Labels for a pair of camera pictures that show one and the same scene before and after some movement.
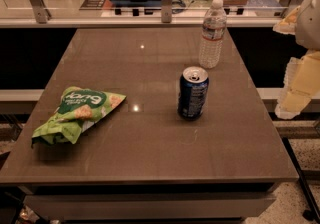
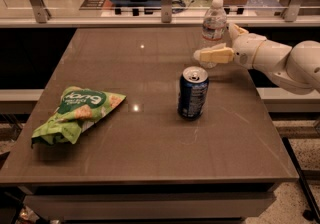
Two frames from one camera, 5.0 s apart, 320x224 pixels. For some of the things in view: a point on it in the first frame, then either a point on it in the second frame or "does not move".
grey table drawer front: x=149 y=206 does not move
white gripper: x=310 y=23 -> x=246 y=50
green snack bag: x=78 y=108 does not move
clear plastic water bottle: x=213 y=30 does not move
